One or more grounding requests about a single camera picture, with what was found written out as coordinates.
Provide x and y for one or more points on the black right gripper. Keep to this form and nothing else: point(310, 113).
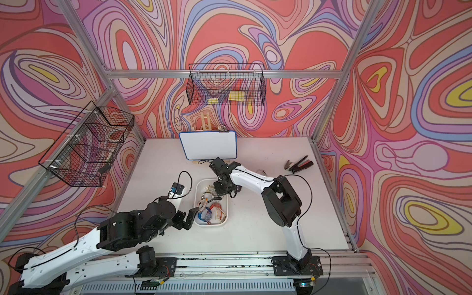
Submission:
point(220, 192)

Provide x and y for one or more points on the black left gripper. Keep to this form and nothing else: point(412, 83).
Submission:
point(181, 224)

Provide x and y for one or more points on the dark brown leather watch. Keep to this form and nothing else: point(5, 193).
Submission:
point(204, 202)

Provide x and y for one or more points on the blue transparent watch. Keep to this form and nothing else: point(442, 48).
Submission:
point(206, 215)

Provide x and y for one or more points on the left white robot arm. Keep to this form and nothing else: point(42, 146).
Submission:
point(117, 247)

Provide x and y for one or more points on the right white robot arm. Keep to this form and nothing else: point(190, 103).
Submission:
point(281, 201)

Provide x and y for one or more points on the white plastic storage box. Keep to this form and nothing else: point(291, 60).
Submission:
point(205, 189)

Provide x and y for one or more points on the white board blue rim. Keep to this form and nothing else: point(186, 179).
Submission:
point(188, 144)

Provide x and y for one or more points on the black binder clip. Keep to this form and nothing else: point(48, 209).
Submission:
point(223, 128)

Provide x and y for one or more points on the wooden board easel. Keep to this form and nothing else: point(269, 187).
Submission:
point(205, 121)

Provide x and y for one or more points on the black red pliers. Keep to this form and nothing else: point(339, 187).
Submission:
point(302, 164)

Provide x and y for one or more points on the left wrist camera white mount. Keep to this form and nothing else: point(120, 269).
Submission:
point(176, 191)

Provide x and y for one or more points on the black wire basket back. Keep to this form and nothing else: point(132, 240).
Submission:
point(227, 84)

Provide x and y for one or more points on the black wire basket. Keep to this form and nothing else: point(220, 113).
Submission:
point(84, 153)
point(227, 84)

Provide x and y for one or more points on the black wire basket left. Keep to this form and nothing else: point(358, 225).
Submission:
point(84, 153)

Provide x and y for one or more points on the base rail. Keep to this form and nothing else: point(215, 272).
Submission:
point(256, 274)

